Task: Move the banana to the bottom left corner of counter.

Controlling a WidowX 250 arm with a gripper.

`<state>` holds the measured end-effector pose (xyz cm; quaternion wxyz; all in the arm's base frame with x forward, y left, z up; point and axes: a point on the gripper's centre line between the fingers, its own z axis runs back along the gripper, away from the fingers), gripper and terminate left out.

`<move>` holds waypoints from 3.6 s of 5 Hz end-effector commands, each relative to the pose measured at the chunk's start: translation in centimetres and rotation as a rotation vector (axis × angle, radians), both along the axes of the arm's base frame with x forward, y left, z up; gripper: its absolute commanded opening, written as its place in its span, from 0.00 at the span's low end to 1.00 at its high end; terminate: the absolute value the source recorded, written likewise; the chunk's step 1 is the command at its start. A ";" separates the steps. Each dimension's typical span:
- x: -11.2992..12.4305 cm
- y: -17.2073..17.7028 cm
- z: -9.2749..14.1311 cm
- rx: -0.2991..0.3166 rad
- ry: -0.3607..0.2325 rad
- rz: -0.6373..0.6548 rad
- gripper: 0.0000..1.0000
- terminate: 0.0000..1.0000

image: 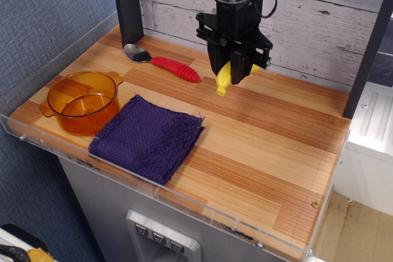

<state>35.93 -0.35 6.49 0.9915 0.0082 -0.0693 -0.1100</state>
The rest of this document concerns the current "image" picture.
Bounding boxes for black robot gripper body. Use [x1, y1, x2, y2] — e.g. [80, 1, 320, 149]
[196, 0, 273, 69]

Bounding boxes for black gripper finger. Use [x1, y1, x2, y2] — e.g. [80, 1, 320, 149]
[207, 37, 230, 75]
[230, 51, 253, 85]

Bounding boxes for yellow toy banana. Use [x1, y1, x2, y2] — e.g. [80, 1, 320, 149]
[216, 61, 260, 97]

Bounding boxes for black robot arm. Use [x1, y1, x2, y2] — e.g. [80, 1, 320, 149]
[196, 0, 273, 85]

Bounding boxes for purple folded towel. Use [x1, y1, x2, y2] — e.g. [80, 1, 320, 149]
[88, 95, 204, 185]

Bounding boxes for orange transparent plastic pot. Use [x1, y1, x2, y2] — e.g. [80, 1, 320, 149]
[39, 71, 123, 136]

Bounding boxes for brass screw in table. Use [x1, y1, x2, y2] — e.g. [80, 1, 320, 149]
[311, 201, 319, 208]

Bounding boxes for white ribbed side unit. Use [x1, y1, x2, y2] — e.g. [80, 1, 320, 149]
[333, 82, 392, 215]

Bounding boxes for clear acrylic table guard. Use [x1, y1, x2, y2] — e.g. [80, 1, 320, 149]
[1, 17, 349, 261]

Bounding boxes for grey toy fridge cabinet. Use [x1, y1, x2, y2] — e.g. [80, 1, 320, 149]
[56, 155, 295, 262]

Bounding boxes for silver dispenser button panel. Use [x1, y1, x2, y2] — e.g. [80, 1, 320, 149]
[126, 210, 202, 261]

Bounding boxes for yellow object bottom left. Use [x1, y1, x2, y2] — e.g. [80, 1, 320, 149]
[27, 248, 55, 262]

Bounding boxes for red handled metal spoon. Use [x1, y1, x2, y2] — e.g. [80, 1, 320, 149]
[123, 44, 200, 83]

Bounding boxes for black left vertical post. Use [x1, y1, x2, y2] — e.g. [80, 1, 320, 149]
[115, 0, 144, 46]

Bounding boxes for black vertical post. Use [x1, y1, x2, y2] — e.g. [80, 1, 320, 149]
[342, 0, 392, 119]
[115, 0, 144, 46]

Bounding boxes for black right vertical post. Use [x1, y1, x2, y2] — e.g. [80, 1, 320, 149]
[342, 0, 392, 119]

